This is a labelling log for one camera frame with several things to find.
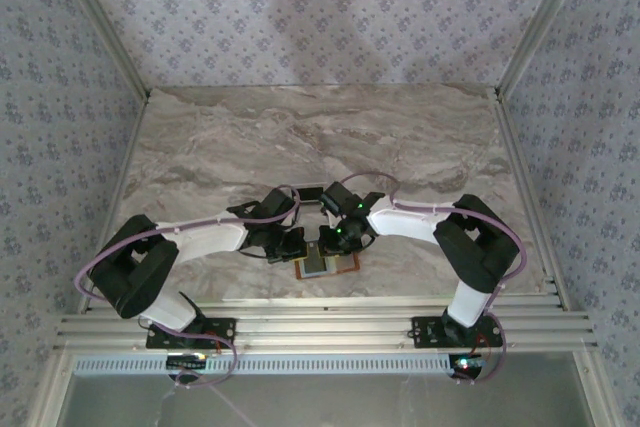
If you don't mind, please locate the brown leather card holder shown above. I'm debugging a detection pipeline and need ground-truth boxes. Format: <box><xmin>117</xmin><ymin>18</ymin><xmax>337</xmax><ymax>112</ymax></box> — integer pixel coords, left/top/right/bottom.
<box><xmin>293</xmin><ymin>241</ymin><xmax>360</xmax><ymax>282</ymax></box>

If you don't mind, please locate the small black box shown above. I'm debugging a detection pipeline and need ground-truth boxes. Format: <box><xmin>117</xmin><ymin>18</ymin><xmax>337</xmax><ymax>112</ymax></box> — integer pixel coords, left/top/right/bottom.
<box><xmin>292</xmin><ymin>184</ymin><xmax>329</xmax><ymax>208</ymax></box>

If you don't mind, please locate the aluminium slotted base beam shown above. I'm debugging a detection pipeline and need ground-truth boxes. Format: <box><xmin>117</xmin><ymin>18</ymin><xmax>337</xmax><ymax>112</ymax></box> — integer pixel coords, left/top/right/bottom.
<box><xmin>52</xmin><ymin>310</ymin><xmax>600</xmax><ymax>354</ymax></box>

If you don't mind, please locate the small circuit board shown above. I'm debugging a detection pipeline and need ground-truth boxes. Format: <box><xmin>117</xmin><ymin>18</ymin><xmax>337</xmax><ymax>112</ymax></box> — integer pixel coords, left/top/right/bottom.
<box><xmin>166</xmin><ymin>354</ymin><xmax>209</xmax><ymax>372</ymax></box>
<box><xmin>448</xmin><ymin>354</ymin><xmax>490</xmax><ymax>379</ymax></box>

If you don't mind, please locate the aluminium table edge rail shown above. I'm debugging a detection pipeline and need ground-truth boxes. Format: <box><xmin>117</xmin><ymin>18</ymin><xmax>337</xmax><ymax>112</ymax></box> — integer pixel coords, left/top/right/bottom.
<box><xmin>79</xmin><ymin>295</ymin><xmax>565</xmax><ymax>313</ymax></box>

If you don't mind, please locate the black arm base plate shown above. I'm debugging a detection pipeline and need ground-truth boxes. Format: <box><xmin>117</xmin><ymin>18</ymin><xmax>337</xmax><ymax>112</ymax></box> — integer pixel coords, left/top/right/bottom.
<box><xmin>145</xmin><ymin>317</ymin><xmax>237</xmax><ymax>350</ymax></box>
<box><xmin>410</xmin><ymin>315</ymin><xmax>504</xmax><ymax>349</ymax></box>

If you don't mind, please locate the grey slotted cable duct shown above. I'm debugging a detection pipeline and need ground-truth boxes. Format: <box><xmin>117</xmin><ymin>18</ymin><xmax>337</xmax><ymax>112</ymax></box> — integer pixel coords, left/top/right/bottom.
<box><xmin>72</xmin><ymin>354</ymin><xmax>454</xmax><ymax>377</ymax></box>

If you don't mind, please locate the purple cable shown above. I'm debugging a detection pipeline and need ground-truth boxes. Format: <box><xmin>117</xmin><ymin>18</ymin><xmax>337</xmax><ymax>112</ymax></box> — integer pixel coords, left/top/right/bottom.
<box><xmin>73</xmin><ymin>185</ymin><xmax>302</xmax><ymax>389</ymax></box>
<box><xmin>339</xmin><ymin>171</ymin><xmax>526</xmax><ymax>387</ymax></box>

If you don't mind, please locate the aluminium side rail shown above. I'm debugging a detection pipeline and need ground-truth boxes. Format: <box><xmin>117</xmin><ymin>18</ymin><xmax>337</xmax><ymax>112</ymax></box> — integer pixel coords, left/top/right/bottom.
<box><xmin>78</xmin><ymin>90</ymin><xmax>153</xmax><ymax>314</ymax></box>
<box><xmin>491</xmin><ymin>86</ymin><xmax>566</xmax><ymax>301</ymax></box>

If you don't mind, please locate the aluminium corner post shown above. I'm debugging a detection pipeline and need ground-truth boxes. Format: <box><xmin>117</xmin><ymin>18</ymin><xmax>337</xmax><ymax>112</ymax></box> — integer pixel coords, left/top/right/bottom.
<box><xmin>47</xmin><ymin>0</ymin><xmax>153</xmax><ymax>98</ymax></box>
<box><xmin>496</xmin><ymin>0</ymin><xmax>597</xmax><ymax>96</ymax></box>

